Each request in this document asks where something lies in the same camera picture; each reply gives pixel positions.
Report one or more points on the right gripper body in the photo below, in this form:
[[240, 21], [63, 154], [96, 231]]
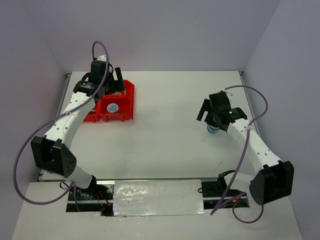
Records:
[[211, 119]]

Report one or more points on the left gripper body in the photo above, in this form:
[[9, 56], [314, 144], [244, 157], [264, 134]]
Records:
[[112, 86]]

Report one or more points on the blue round tub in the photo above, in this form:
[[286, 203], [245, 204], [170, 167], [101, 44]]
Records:
[[113, 108], [211, 129]]

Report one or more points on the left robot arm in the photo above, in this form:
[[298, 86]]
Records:
[[52, 151]]

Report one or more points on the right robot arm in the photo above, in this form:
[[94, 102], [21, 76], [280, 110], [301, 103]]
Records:
[[273, 178]]

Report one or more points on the red compartment bin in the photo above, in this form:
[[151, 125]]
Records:
[[125, 100]]

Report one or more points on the silver foil sheet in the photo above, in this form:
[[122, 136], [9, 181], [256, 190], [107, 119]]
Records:
[[157, 198]]

